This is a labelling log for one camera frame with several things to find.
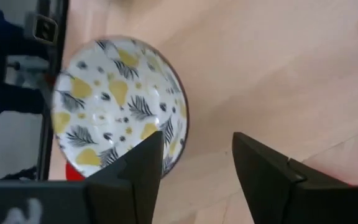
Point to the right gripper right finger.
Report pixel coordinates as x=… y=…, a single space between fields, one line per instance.
x=275 y=193

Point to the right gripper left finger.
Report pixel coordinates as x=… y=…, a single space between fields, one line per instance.
x=135 y=186

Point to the red plastic bowl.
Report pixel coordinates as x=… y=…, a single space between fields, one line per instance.
x=73 y=172

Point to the pear patterned ceramic bowl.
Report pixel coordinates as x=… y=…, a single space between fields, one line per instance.
x=113 y=99

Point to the black aluminium table frame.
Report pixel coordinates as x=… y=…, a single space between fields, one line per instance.
x=44 y=146

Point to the silver frame bracket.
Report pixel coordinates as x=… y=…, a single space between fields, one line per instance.
x=43 y=28

